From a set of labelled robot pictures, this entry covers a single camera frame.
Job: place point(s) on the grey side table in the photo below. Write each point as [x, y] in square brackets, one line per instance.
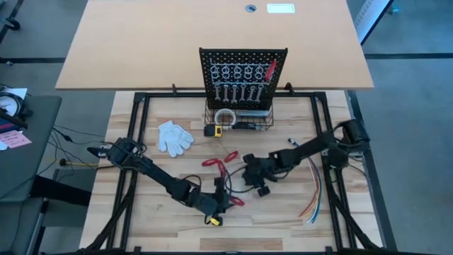
[28, 148]

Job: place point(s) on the black metal table frame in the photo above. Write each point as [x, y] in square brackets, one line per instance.
[301, 95]

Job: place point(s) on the silver combination wrench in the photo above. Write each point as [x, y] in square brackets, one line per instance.
[242, 93]
[251, 93]
[225, 93]
[259, 92]
[234, 93]
[217, 93]

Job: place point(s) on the white knit work glove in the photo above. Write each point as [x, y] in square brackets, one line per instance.
[173, 138]

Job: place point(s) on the white perforated panel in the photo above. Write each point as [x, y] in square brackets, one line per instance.
[368, 14]

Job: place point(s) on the white paper sheet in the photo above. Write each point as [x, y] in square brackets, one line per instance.
[17, 93]

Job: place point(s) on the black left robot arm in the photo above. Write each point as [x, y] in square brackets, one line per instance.
[155, 173]

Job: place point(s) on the black chair caster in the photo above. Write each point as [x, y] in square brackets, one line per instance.
[10, 24]

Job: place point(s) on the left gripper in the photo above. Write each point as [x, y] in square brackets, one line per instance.
[207, 203]

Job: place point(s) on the yellow black tape measure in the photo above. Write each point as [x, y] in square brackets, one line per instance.
[213, 131]

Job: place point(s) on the tan wooden desk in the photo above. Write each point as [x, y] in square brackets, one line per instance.
[141, 42]

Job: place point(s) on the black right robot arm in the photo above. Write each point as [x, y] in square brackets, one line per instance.
[308, 148]

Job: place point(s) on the white desk label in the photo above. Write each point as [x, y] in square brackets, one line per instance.
[280, 8]

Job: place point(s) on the white tape roll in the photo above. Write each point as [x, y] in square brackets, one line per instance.
[225, 110]

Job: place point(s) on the black perforated pegboard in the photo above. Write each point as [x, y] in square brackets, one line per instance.
[209, 56]

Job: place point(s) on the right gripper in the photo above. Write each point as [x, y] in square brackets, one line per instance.
[260, 170]

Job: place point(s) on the silver multi hook rack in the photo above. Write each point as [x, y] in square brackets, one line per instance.
[267, 83]

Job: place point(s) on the pink paper note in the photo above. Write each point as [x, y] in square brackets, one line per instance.
[14, 139]

